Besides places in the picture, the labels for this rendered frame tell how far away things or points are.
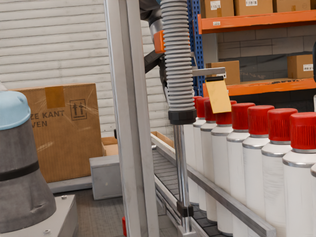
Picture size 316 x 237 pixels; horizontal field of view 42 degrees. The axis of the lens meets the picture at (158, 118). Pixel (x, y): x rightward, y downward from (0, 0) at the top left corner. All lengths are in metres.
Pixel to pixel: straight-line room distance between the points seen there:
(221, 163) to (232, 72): 3.82
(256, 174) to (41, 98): 0.78
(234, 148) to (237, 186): 0.05
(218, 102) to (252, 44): 4.68
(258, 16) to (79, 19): 2.03
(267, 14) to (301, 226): 4.09
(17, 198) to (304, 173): 0.49
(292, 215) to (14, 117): 0.49
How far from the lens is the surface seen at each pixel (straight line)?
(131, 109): 0.59
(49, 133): 1.19
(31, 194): 0.77
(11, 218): 0.75
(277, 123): 0.47
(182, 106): 0.48
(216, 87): 0.62
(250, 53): 5.27
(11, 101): 0.75
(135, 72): 0.58
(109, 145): 1.81
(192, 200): 0.80
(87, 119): 1.21
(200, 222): 0.72
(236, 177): 0.57
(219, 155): 0.63
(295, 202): 0.44
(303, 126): 0.42
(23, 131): 0.75
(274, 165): 0.47
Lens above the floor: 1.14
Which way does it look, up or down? 7 degrees down
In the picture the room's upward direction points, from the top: 5 degrees counter-clockwise
